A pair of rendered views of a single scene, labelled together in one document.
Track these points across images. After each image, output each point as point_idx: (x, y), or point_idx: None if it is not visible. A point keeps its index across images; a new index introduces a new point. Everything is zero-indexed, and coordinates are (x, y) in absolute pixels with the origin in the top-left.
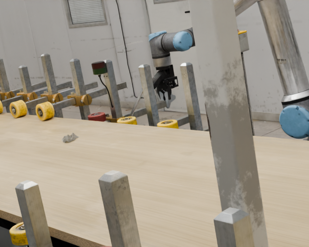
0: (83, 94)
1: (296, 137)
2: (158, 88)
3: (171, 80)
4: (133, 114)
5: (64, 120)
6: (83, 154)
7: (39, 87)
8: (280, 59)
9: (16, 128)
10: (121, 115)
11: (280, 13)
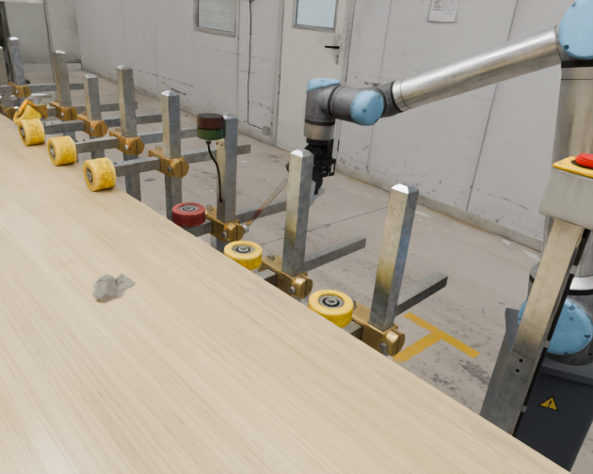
0: (175, 156)
1: None
2: None
3: (327, 165)
4: (254, 213)
5: (128, 203)
6: (115, 392)
7: None
8: None
9: (36, 198)
10: (233, 217)
11: None
